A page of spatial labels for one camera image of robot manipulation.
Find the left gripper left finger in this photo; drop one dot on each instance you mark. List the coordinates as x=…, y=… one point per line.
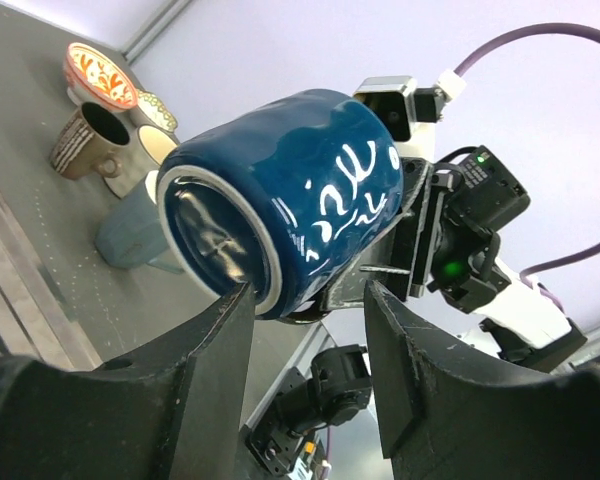
x=169, y=409

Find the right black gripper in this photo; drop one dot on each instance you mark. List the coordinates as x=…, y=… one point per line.
x=445, y=236

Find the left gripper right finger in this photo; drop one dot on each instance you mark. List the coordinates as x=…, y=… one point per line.
x=449, y=411

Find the dark blue mug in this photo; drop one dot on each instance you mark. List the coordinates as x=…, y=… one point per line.
x=283, y=198

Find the grey-blue mug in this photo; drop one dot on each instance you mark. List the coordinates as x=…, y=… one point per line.
x=131, y=235

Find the cream white mug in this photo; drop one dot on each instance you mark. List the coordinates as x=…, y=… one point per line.
x=148, y=147

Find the brown ribbed cup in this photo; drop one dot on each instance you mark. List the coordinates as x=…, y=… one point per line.
x=90, y=142

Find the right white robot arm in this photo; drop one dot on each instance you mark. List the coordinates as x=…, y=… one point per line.
x=521, y=324

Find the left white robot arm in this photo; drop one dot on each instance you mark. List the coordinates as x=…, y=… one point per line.
x=340, y=385

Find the small flower-shaped bowl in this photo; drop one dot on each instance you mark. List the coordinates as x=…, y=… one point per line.
x=152, y=111

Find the orange patterned bowl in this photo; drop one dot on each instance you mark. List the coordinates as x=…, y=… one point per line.
x=92, y=77

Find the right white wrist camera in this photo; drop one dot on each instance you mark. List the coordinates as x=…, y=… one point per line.
x=410, y=112

